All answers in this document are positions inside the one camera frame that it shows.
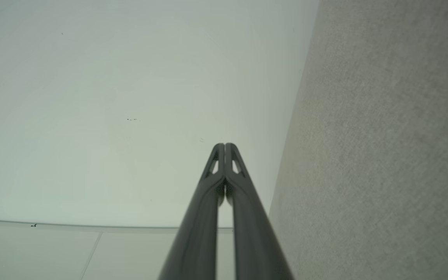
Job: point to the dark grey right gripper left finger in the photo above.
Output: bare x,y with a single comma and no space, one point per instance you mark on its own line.
196,233

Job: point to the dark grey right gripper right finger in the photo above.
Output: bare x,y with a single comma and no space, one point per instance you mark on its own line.
255,241

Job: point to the grey fabric sofa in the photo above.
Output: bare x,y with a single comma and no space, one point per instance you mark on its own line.
383,155

